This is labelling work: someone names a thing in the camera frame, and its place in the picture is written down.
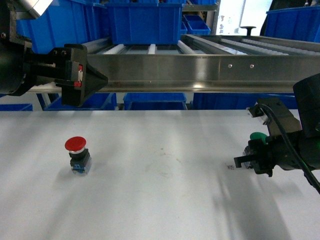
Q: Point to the blue bin under shelf right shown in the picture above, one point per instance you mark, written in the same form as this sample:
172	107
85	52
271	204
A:
237	101

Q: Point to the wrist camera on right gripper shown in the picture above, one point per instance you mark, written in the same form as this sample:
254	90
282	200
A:
259	113

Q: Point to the steel roller conveyor shelf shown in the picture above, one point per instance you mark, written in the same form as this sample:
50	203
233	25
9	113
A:
209	46

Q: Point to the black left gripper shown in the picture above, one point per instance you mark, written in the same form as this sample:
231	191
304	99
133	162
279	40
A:
68	69

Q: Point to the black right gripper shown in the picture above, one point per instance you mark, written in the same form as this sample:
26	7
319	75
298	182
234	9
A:
275	152

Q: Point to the blue bin far right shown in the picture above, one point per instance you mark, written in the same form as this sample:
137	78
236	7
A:
300	23

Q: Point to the large blue bin left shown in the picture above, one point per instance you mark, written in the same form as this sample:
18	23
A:
66	22

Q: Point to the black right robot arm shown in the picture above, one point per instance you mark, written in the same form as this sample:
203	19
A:
308	110

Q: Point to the green mushroom push button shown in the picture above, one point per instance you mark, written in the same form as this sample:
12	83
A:
256	141

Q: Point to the blue bin under shelf middle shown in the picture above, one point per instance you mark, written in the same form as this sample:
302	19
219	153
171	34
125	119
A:
146	101

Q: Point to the blue bin under shelf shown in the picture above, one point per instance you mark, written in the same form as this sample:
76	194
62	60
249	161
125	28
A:
237	101
97	102
146	101

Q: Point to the small blue bin background right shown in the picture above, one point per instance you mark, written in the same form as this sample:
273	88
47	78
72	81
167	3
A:
195	25

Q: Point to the blue bin on conveyor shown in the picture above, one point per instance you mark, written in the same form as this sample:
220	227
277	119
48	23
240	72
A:
145	23

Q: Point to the blue bin under shelf left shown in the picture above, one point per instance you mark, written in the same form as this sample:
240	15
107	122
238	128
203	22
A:
97	102

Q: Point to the red mushroom push button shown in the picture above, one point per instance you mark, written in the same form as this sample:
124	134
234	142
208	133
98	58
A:
80	158

